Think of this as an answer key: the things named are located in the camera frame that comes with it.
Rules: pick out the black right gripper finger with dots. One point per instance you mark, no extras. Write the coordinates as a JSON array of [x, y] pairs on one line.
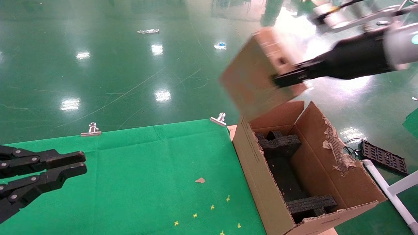
[[295, 75]]

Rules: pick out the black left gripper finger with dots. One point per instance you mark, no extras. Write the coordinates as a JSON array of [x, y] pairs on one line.
[[49, 178], [49, 158]]

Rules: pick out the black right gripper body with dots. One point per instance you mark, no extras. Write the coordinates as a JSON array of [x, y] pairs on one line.
[[356, 57]]

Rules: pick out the small brown cardboard box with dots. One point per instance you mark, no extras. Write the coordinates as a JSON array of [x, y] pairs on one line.
[[254, 75]]

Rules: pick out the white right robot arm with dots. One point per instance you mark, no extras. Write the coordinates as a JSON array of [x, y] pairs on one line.
[[403, 44]]

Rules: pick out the large open brown carton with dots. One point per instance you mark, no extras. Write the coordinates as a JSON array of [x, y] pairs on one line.
[[326, 153]]

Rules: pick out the small cardboard scrap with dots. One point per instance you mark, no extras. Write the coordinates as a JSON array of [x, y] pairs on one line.
[[200, 180]]

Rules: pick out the white stand base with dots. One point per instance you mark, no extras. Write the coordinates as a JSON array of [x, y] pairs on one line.
[[383, 23]]

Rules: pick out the silver binder clip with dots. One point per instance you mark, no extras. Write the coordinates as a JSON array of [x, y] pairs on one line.
[[92, 130], [219, 119]]

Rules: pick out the black foam insert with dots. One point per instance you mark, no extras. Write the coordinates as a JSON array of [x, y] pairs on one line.
[[281, 143], [312, 205]]

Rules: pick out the green table cloth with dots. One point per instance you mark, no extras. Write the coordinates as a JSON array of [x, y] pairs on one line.
[[130, 176]]

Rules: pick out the green floor object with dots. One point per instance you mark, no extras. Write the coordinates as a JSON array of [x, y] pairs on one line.
[[412, 124]]

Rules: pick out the black plastic grid panel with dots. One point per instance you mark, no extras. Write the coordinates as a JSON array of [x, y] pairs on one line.
[[383, 157]]

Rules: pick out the white floor litter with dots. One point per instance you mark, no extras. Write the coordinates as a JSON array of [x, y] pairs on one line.
[[148, 31]]

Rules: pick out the grey metal camera bracket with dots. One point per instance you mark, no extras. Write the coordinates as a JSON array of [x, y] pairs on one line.
[[375, 16]]

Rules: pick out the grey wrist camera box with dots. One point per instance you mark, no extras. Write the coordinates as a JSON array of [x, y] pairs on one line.
[[331, 14]]

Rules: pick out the white tube frame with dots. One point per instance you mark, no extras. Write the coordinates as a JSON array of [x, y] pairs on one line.
[[392, 189]]

